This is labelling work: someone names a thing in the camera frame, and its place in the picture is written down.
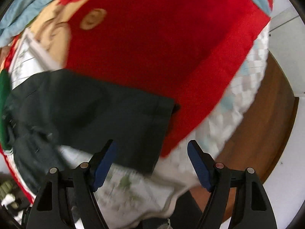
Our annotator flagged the black leather jacket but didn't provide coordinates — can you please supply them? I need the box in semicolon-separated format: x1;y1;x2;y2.
2;69;176;193

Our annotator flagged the white puffer jacket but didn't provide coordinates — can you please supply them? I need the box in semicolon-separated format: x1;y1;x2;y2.
1;194;19;217

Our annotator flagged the olive green puffer jacket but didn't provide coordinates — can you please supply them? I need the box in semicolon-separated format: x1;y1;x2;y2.
0;180;16;201

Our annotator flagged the white patterned mat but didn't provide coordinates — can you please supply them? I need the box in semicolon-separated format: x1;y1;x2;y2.
9;30;192;228

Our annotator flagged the green sweater with striped cuffs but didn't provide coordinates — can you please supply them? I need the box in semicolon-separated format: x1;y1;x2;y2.
0;69;12;152

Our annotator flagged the white checkered mattress sheet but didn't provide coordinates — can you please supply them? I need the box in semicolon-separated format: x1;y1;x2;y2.
159;24;270;173

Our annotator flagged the red floral blanket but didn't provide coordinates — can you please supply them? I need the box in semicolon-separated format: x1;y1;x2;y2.
0;0;274;204

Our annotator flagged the wooden bed frame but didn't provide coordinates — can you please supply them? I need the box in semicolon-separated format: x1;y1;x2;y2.
190;52;300;222

